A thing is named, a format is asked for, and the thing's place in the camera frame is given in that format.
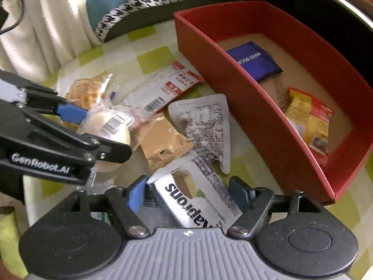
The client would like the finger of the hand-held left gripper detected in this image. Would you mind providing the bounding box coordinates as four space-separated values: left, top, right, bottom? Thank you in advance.
25 88 90 125
20 108 132 164

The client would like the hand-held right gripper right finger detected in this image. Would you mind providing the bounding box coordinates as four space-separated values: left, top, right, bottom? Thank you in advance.
227 176 321 238

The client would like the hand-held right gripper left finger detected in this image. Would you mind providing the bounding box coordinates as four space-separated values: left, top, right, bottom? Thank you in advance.
70 175 150 238

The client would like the brown bread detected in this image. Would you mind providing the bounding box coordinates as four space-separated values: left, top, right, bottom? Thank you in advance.
64 73 117 129

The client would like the round white bun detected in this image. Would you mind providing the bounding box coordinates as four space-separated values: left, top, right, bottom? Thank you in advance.
79 106 136 193

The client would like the silver wafer packet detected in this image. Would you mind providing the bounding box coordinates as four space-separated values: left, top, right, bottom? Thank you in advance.
147 152 244 229

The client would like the white and red packet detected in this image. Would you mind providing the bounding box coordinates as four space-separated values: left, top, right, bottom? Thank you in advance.
121 61 206 123

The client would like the red cardboard box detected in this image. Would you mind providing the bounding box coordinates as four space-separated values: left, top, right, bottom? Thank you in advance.
173 0 373 206

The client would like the brown foil packet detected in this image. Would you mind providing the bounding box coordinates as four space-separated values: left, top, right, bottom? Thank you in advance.
134 114 194 172

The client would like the silver triangular packet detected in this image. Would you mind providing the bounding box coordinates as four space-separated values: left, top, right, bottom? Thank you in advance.
167 93 232 175

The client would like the green checked tablecloth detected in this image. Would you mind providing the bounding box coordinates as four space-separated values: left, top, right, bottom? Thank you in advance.
23 14 373 280

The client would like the white curtain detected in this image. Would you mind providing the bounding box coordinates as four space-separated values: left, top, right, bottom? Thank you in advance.
0 0 102 73

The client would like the yellow and red snack packet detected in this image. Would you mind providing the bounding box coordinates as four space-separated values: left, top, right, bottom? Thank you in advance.
284 87 335 164

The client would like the purple snack packet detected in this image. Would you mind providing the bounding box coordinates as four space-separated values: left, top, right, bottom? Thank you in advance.
226 41 284 82

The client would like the black cable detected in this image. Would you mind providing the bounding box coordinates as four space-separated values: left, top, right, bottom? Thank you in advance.
0 0 25 35

